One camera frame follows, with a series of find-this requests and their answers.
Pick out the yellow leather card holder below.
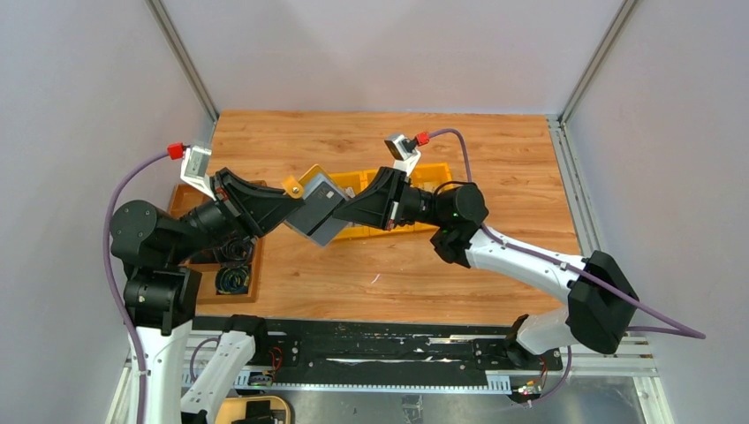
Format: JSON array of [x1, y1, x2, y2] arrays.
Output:
[[284, 164, 353, 247]]

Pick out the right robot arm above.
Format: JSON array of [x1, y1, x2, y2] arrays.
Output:
[[333, 167, 638, 367]]

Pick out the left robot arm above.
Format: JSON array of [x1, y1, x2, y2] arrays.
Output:
[[107, 169, 304, 423]]

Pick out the yellow plastic bin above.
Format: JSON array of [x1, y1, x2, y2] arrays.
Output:
[[331, 163, 452, 241]]

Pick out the wooden compartment tray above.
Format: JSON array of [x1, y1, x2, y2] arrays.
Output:
[[166, 180, 270, 305]]

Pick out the yellow tray with phone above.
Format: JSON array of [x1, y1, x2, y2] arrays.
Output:
[[216, 395, 293, 424]]

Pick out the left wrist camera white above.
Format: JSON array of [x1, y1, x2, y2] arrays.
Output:
[[180, 146, 216, 200]]

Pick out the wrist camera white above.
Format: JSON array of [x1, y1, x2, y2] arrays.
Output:
[[180, 146, 216, 200], [384, 133, 421, 176]]

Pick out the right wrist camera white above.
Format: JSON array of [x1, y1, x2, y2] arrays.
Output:
[[384, 133, 421, 176]]

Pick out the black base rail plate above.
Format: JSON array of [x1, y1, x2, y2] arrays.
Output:
[[204, 315, 566, 389]]

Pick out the aluminium frame rails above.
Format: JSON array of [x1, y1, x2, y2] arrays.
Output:
[[105, 117, 674, 424]]

